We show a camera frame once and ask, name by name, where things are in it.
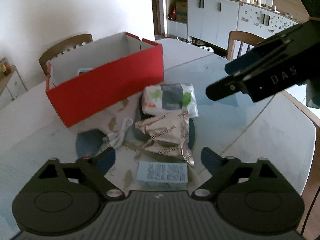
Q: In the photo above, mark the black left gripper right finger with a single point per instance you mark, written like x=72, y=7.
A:
x=253, y=197

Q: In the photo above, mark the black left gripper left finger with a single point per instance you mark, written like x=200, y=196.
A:
x=62, y=198

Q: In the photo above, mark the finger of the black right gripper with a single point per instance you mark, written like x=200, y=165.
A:
x=226, y=87
x=252, y=57

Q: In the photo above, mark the white green tissue pack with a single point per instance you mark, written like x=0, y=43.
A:
x=160, y=99

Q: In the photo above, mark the silver foil bag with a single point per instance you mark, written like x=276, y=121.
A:
x=168, y=135

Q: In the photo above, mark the light blue small carton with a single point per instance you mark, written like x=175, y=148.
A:
x=169, y=176

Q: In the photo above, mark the red cardboard box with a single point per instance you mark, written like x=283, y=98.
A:
x=91, y=78

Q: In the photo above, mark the wooden chair right side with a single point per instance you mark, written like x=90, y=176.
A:
x=249, y=39

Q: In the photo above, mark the wooden chair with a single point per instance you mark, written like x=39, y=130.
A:
x=249, y=39
x=61, y=47

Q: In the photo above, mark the white slippers pair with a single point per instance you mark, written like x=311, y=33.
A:
x=209, y=49

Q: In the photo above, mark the white tall storage cabinets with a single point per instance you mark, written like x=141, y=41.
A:
x=213, y=20

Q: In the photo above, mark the dark wooden door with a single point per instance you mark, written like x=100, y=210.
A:
x=156, y=17

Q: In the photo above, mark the white low drawer cabinet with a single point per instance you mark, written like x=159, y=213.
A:
x=12, y=87

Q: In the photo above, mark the wooden chair far side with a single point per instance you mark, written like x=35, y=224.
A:
x=61, y=47

